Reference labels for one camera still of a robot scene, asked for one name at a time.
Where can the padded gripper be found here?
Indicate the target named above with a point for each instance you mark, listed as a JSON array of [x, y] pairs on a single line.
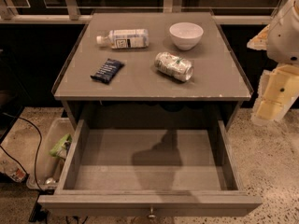
[[284, 37]]

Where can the grey top drawer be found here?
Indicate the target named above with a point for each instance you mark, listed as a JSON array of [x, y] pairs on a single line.
[[150, 172]]

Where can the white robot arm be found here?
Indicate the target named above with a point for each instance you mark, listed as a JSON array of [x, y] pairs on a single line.
[[280, 38]]

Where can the grey wooden drawer cabinet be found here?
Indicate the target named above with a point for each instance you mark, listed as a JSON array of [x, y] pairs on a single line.
[[217, 74]]

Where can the white ceramic bowl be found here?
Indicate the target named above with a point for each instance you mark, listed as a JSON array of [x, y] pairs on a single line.
[[185, 35]]

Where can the crushed silver soda can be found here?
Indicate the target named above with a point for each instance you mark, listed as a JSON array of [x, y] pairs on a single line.
[[174, 66]]

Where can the clear plastic water bottle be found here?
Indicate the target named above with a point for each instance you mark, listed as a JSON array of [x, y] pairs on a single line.
[[125, 39]]

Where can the dark blue snack packet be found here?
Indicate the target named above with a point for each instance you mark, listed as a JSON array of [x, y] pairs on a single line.
[[107, 71]]

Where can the clear plastic storage bin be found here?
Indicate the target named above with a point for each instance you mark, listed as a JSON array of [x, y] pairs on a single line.
[[48, 168]]

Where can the green snack bag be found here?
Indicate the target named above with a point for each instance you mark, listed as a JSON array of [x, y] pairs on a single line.
[[61, 148]]

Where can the small red white packet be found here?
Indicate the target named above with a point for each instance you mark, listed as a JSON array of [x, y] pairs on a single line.
[[13, 171]]

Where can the metal railing frame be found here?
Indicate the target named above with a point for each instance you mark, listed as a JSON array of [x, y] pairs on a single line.
[[81, 11]]

